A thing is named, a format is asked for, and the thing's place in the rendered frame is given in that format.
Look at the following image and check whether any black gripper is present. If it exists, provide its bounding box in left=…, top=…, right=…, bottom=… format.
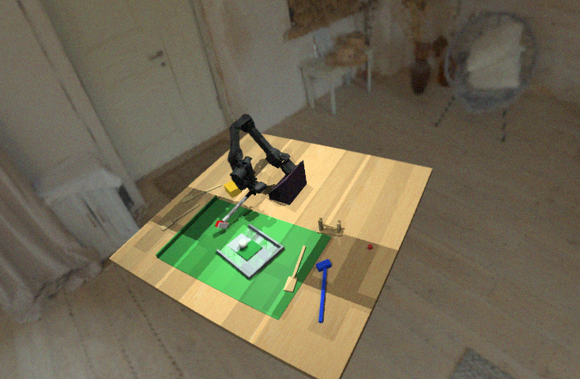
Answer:
left=245, top=171, right=267, bottom=196

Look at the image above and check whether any yellow block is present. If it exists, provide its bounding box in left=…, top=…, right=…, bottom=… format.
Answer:
left=224, top=180, right=241, bottom=197

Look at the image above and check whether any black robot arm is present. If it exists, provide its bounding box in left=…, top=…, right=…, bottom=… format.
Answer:
left=228, top=114, right=298, bottom=190

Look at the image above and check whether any green flat mat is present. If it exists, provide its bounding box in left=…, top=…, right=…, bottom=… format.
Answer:
left=158, top=199, right=332, bottom=320

